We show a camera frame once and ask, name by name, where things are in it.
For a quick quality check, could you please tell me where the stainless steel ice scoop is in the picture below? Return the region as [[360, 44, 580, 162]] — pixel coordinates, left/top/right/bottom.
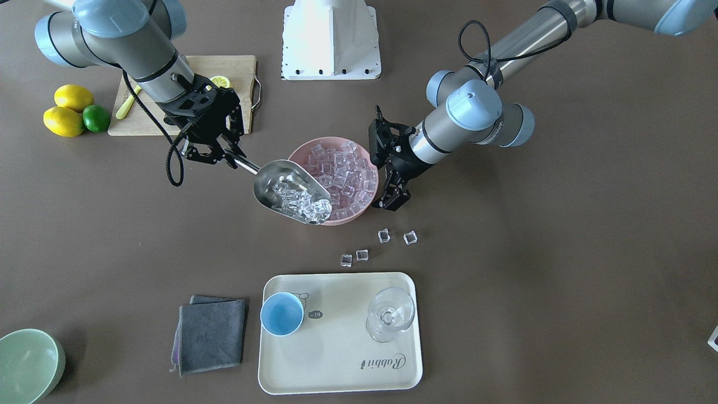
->
[[227, 153, 333, 224]]

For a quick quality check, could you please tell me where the upper whole yellow lemon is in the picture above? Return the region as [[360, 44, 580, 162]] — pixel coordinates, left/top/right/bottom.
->
[[53, 84, 94, 113]]

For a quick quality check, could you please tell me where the half lemon slice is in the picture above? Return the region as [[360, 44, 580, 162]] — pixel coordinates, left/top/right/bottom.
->
[[210, 76, 231, 89]]

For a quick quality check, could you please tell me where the spilled ice cube two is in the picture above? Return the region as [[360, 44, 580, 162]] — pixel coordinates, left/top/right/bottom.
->
[[403, 230, 418, 245]]

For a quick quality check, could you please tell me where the pink bowl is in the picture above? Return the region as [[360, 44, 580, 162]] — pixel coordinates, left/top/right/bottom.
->
[[287, 137, 380, 226]]

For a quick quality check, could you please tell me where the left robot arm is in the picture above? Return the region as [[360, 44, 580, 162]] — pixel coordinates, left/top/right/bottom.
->
[[367, 1, 716, 210]]

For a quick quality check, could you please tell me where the yellow plastic knife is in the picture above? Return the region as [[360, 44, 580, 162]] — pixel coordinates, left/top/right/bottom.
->
[[114, 88, 135, 120]]

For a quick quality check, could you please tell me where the cream serving tray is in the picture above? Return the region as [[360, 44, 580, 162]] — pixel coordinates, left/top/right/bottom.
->
[[258, 272, 424, 396]]

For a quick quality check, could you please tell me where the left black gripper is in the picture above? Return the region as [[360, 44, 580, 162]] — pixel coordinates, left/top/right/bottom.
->
[[367, 105, 429, 212]]

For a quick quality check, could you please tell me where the wooden cutting board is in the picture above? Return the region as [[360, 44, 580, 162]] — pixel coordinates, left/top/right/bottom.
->
[[108, 54, 259, 136]]

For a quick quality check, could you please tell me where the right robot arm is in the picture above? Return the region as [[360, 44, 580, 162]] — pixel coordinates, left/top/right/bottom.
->
[[34, 1, 245, 168]]

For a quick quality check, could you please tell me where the spilled ice cube four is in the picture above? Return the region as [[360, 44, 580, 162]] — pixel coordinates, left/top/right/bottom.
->
[[339, 255, 353, 268]]

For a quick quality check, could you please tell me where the green lime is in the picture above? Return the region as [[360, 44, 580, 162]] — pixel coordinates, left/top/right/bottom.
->
[[81, 104, 111, 133]]

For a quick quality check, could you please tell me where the grey folded cloth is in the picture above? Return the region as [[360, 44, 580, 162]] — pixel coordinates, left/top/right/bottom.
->
[[170, 295, 248, 378]]

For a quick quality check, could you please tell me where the spilled ice cube three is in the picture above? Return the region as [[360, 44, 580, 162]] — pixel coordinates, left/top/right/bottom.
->
[[356, 250, 370, 261]]

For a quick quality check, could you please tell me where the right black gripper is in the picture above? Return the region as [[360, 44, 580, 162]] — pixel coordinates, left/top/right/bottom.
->
[[163, 76, 246, 169]]

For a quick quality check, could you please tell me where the lower whole yellow lemon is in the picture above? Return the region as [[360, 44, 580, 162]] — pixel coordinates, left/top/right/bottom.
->
[[43, 107, 85, 137]]

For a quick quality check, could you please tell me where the spilled ice cube one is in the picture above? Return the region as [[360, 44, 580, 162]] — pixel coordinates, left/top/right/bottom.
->
[[378, 228, 392, 244]]

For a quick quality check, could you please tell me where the whole yellow lemon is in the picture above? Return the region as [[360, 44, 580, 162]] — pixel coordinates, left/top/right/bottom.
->
[[43, 107, 85, 137], [53, 84, 94, 113]]

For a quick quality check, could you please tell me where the blue cup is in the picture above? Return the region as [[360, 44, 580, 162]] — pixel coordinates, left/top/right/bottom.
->
[[260, 292, 303, 337]]

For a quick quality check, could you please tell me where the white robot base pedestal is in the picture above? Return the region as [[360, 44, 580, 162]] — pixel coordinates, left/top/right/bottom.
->
[[280, 1, 382, 80]]

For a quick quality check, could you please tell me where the pile of clear ice cubes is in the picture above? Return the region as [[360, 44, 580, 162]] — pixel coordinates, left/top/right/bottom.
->
[[306, 141, 378, 221]]

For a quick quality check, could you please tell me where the pale green bowl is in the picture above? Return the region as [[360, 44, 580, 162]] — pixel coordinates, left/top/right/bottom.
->
[[1, 328, 65, 403]]

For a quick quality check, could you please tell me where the clear wine glass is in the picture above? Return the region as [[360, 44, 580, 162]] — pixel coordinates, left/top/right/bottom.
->
[[366, 287, 416, 343]]

